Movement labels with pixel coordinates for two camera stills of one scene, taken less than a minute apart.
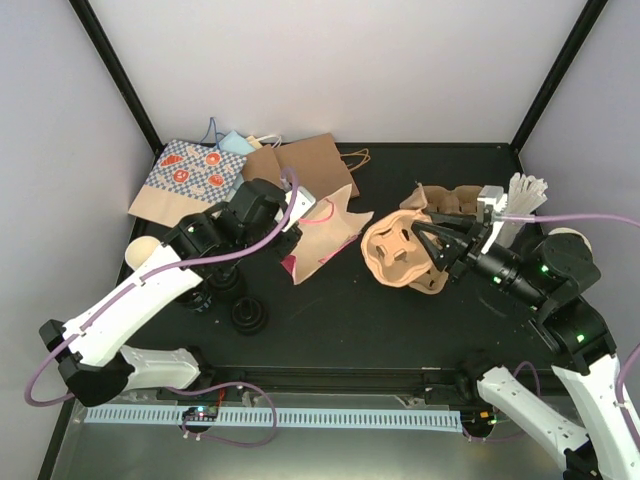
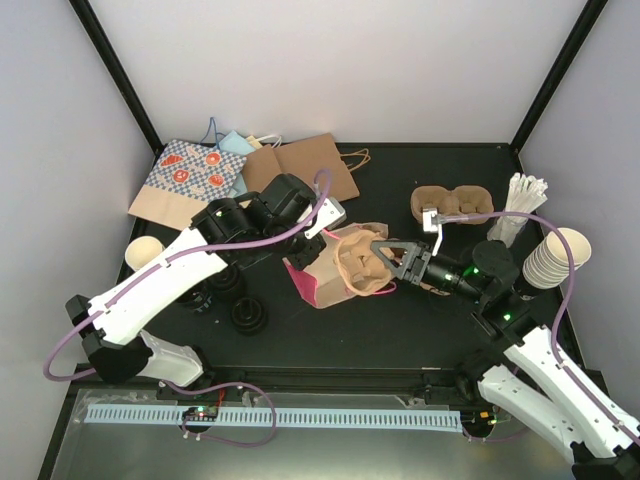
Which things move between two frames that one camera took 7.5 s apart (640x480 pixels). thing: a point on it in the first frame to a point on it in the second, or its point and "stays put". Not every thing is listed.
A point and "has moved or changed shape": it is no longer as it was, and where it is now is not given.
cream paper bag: [255, 142] stays put
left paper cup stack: [138, 249] stays put
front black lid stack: [248, 315] stays put
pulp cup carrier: [393, 250] has moved or changed shape
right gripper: [474, 238] to [413, 248]
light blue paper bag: [236, 143] stays put
